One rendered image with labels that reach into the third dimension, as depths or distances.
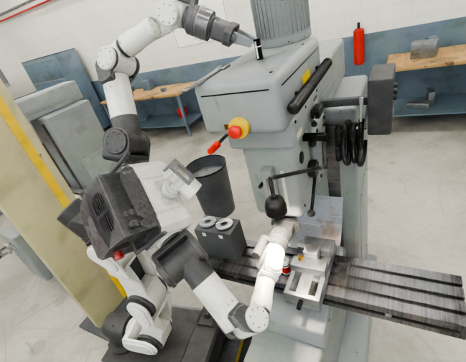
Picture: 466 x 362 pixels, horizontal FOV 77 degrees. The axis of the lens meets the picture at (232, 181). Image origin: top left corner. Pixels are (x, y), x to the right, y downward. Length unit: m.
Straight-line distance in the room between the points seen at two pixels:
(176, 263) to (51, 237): 1.64
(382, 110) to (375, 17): 4.02
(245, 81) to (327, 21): 4.49
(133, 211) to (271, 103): 0.49
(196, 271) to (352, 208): 0.99
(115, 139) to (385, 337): 2.05
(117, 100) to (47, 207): 1.48
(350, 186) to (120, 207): 1.11
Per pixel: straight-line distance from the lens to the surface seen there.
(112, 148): 1.02
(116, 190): 0.92
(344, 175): 1.55
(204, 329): 1.83
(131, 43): 1.09
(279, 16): 1.14
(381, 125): 1.22
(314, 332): 1.42
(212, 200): 3.24
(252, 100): 0.81
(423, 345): 2.42
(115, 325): 1.89
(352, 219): 1.72
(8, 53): 10.63
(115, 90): 1.09
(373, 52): 5.24
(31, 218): 2.40
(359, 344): 2.13
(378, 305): 1.39
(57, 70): 8.17
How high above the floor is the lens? 2.06
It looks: 31 degrees down
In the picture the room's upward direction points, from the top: 16 degrees counter-clockwise
